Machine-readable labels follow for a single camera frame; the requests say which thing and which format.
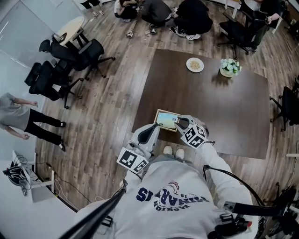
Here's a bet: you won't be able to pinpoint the person's right forearm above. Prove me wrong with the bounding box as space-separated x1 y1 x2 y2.
194 140 235 178

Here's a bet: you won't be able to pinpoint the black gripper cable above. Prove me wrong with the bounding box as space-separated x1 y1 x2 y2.
202 164 265 207

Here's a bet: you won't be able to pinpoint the person's left forearm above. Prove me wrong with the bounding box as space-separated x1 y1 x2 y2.
123 170 144 188

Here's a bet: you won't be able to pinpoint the black waist-mounted device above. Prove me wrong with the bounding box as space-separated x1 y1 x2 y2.
209 186 299 239

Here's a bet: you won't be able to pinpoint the person's white sweatshirt torso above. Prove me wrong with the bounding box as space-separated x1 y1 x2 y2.
74 161 260 239

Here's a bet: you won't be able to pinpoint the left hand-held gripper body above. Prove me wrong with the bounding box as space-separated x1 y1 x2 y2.
116 123 161 174

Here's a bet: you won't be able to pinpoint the white plate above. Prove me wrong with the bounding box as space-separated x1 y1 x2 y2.
186 57 205 73

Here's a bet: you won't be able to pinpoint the potted white flowers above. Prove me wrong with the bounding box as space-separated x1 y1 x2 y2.
219 58 243 78

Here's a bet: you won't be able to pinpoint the round white table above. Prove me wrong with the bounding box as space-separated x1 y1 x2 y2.
52 16 85 47

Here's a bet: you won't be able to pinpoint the black office chair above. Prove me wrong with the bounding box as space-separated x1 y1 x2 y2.
269 77 299 132
217 10 269 56
38 38 116 81
24 60 84 110

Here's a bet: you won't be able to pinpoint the black strap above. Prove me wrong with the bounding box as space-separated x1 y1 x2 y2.
61 186 128 239

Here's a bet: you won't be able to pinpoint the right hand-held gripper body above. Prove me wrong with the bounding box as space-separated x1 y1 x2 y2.
177 113 209 149

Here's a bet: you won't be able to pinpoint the dark brown table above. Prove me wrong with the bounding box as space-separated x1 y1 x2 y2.
132 48 271 161

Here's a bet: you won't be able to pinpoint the tangled cable bundle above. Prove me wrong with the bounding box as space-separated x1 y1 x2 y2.
2 155 32 197

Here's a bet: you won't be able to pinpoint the person's legs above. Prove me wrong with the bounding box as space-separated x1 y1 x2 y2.
149 154 195 167

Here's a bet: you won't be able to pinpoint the small wooden box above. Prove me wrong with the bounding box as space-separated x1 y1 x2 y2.
153 108 182 134

